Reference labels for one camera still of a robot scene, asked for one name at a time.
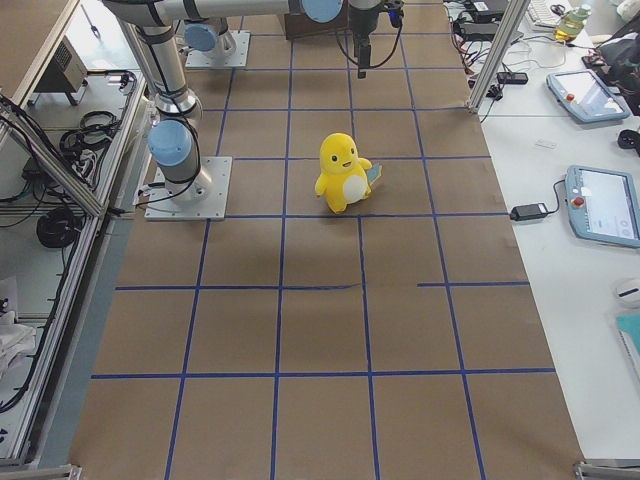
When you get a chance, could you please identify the near teach pendant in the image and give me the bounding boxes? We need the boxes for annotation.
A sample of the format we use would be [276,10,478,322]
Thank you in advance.
[565,165,639,249]

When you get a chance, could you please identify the aluminium frame post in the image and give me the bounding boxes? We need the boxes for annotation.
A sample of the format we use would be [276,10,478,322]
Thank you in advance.
[466,0,529,113]

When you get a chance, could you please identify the yellow liquid bottle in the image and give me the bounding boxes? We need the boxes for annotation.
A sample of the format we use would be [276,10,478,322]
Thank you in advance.
[554,4,592,43]

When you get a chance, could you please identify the yellow plush dinosaur toy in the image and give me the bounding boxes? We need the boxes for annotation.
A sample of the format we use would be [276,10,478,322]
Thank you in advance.
[314,133,382,214]

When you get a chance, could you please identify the grey control box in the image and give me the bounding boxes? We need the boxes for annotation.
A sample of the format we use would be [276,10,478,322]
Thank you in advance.
[34,36,88,106]

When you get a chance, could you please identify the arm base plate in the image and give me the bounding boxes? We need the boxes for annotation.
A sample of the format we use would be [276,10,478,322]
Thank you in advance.
[144,156,232,221]
[184,26,251,70]

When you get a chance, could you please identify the teach pendant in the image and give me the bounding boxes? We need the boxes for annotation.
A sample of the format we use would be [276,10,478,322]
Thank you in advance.
[546,69,631,123]
[565,165,639,249]

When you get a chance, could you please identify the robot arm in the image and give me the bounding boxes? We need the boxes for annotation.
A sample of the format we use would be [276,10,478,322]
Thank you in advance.
[184,17,236,59]
[105,1,404,206]

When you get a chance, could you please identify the far teach pendant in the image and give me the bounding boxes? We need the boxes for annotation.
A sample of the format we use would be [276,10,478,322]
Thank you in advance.
[546,69,631,123]

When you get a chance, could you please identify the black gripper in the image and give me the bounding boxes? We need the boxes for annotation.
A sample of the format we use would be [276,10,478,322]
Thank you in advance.
[347,0,404,79]

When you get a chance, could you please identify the dark wooden drawer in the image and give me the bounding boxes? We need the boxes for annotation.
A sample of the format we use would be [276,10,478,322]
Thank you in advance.
[277,9,348,40]

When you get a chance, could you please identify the black power adapter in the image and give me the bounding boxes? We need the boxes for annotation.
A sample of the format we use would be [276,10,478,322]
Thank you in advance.
[509,203,549,222]

